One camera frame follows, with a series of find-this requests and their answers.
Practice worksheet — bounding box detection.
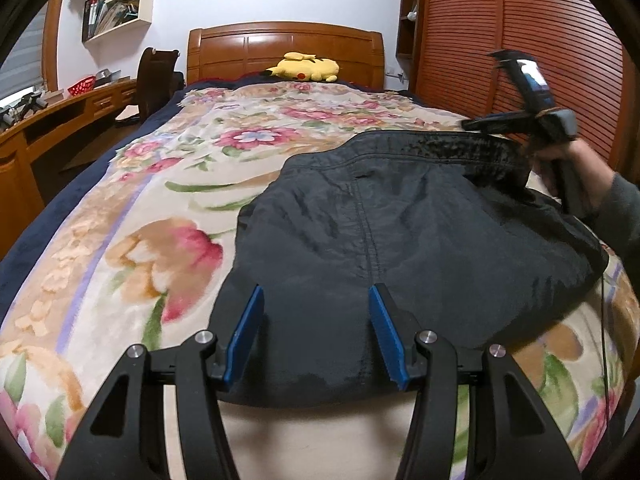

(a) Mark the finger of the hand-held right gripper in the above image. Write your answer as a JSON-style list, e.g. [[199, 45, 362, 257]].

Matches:
[[461, 111, 543, 137], [487, 49, 553, 111]]

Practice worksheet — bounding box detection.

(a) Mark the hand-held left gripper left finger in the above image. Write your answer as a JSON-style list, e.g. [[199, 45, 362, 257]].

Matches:
[[55, 284, 266, 480]]

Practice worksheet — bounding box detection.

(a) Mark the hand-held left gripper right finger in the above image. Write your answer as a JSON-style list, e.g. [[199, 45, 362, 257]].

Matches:
[[368, 283, 583, 480]]

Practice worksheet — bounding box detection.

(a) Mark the black zip jacket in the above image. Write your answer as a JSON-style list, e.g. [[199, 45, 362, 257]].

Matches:
[[207, 130, 611, 408]]

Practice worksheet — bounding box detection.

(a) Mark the person's right forearm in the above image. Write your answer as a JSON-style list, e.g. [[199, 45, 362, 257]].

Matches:
[[587, 170, 640, 261]]

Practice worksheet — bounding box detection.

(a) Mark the person's right hand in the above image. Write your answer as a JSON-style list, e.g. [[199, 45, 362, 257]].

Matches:
[[530, 139, 616, 211]]

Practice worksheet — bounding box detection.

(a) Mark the wooden louvered wardrobe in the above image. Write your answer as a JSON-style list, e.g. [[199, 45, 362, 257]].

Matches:
[[412, 0, 640, 181]]

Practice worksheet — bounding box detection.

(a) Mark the floral blanket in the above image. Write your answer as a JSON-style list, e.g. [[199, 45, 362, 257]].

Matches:
[[0, 80, 640, 480]]

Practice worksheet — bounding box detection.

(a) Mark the yellow plush toy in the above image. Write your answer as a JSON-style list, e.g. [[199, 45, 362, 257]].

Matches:
[[264, 51, 342, 84]]

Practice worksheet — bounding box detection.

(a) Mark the dark wooden chair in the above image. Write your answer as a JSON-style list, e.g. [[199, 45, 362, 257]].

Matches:
[[115, 47, 185, 126]]

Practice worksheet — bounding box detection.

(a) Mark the wooden bed headboard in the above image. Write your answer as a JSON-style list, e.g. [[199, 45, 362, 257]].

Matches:
[[186, 21, 386, 92]]

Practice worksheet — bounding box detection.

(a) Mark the wooden desk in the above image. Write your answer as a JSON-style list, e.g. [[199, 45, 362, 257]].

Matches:
[[0, 77, 138, 261]]

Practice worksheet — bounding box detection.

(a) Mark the red basket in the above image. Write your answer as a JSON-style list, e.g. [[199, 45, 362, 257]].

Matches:
[[67, 76, 97, 97]]

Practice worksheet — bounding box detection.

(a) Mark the grey window blind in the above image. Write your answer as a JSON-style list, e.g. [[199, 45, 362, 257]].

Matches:
[[5, 2, 51, 101]]

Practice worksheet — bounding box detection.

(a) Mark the black binder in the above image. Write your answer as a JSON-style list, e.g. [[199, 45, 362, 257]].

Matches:
[[82, 0, 101, 41]]

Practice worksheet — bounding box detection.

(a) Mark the white wall shelf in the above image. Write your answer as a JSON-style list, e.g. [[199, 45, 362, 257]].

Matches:
[[70, 0, 162, 43]]

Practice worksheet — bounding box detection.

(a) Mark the wooden window frame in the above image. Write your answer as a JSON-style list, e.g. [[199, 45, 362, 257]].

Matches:
[[42, 0, 66, 92]]

